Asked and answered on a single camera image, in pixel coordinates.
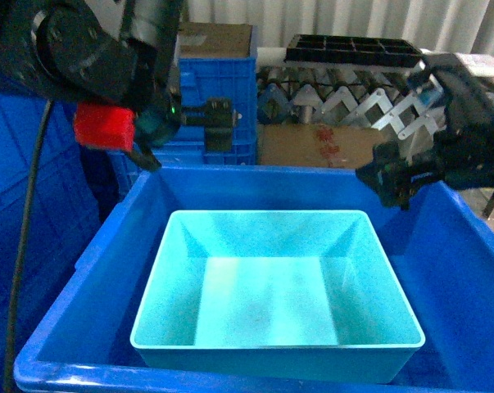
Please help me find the brown cardboard box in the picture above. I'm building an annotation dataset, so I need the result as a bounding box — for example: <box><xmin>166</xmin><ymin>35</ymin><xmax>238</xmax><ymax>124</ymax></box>
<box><xmin>257</xmin><ymin>124</ymin><xmax>385</xmax><ymax>169</ymax></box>

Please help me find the blue crate far left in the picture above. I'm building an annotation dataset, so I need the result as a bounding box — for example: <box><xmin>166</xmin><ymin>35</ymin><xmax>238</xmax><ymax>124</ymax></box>
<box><xmin>0</xmin><ymin>94</ymin><xmax>99</xmax><ymax>391</ymax></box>

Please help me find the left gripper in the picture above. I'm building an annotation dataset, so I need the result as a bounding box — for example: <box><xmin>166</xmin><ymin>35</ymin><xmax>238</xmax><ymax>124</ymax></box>
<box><xmin>134</xmin><ymin>94</ymin><xmax>241</xmax><ymax>152</ymax></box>

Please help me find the red camera mount block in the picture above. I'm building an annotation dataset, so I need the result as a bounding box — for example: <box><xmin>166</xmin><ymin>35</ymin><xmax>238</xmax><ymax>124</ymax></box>
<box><xmin>73</xmin><ymin>102</ymin><xmax>135</xmax><ymax>152</ymax></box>

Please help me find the teal plastic bin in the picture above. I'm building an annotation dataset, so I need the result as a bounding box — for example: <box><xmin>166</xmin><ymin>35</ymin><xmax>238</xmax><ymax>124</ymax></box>
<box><xmin>129</xmin><ymin>210</ymin><xmax>426</xmax><ymax>384</ymax></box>

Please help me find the blue crate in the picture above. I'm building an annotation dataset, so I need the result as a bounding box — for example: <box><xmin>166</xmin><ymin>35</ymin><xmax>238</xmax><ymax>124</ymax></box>
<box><xmin>136</xmin><ymin>56</ymin><xmax>257</xmax><ymax>165</ymax></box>
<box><xmin>0</xmin><ymin>94</ymin><xmax>99</xmax><ymax>391</ymax></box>

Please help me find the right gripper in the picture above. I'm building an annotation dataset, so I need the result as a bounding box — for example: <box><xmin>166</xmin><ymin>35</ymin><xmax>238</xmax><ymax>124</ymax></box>
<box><xmin>356</xmin><ymin>141</ymin><xmax>443</xmax><ymax>210</ymax></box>

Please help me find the large blue tote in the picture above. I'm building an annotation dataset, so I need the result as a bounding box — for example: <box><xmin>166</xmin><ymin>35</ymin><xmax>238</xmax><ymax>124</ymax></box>
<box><xmin>15</xmin><ymin>165</ymin><xmax>494</xmax><ymax>392</ymax></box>

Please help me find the black compartment tray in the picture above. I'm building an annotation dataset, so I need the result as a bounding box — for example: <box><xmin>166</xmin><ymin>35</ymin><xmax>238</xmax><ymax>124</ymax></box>
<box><xmin>284</xmin><ymin>34</ymin><xmax>422</xmax><ymax>69</ymax></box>

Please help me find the cardboard box on crate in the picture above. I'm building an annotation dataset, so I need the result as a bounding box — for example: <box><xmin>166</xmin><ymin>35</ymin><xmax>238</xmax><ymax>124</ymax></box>
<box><xmin>179</xmin><ymin>22</ymin><xmax>253</xmax><ymax>59</ymax></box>

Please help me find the black cable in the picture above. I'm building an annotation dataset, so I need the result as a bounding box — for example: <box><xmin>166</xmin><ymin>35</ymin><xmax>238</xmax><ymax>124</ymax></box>
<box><xmin>2</xmin><ymin>100</ymin><xmax>55</xmax><ymax>393</ymax></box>

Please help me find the blue crate behind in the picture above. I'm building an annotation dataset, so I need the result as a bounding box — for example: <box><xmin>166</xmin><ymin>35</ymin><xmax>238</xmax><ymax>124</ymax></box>
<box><xmin>136</xmin><ymin>56</ymin><xmax>257</xmax><ymax>165</ymax></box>

